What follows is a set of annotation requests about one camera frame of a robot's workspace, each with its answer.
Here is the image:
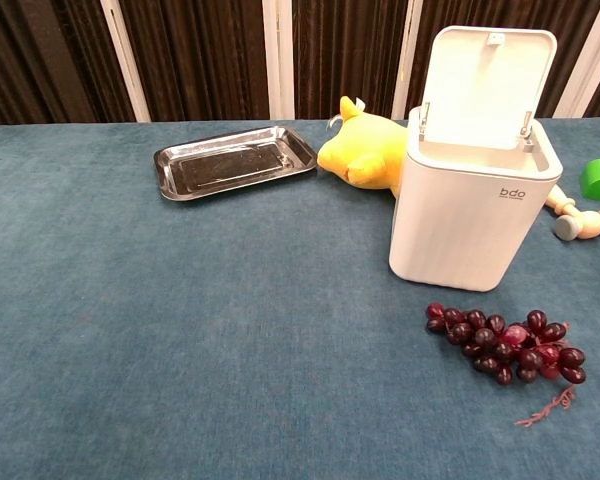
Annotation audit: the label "white plastic trash bin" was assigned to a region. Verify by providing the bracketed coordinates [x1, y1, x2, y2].
[388, 24, 565, 294]

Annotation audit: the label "stainless steel rectangular tray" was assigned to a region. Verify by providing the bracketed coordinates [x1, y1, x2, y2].
[153, 125, 318, 202]

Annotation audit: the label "yellow plush toy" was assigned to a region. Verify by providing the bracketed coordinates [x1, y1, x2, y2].
[316, 96, 409, 200]

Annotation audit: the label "blue velvet tablecloth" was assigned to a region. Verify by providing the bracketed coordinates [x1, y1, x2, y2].
[0, 116, 600, 480]

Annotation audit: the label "dark brown curtain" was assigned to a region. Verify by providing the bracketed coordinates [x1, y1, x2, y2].
[0, 0, 600, 129]

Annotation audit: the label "dark purple grape bunch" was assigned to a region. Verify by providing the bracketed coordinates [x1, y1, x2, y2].
[425, 309, 588, 429]

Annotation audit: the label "wooden toy mallet grey ends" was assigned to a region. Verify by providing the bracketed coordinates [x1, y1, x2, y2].
[546, 182, 600, 244]

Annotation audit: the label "white frame post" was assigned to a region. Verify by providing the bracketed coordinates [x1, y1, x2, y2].
[261, 0, 296, 121]
[553, 0, 600, 119]
[99, 0, 152, 124]
[390, 0, 422, 121]

